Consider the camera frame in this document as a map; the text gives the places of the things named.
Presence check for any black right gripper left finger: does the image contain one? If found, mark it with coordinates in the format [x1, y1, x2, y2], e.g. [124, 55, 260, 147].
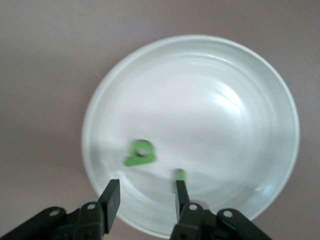
[0, 178, 121, 240]

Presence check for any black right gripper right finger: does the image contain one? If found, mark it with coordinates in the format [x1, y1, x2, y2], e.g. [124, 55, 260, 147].
[169, 179, 272, 240]

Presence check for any green foam letter l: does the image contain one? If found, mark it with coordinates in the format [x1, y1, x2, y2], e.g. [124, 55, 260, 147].
[174, 168, 187, 182]

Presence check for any green foam letter b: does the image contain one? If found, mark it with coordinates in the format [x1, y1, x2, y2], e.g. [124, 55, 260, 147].
[122, 139, 158, 168]

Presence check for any beige round plate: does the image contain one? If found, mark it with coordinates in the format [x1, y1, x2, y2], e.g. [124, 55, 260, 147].
[81, 34, 300, 238]

